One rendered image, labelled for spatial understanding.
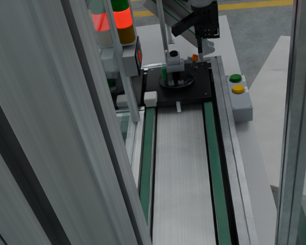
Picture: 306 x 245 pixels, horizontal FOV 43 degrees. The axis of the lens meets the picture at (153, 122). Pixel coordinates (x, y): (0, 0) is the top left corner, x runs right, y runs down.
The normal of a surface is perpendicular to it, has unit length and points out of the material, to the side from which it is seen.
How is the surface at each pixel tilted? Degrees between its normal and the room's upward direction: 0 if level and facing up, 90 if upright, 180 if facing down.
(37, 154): 90
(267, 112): 0
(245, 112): 90
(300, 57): 90
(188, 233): 0
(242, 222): 0
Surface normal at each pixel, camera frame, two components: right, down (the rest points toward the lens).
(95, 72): 0.99, -0.10
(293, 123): -0.04, 0.64
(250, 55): -0.15, -0.77
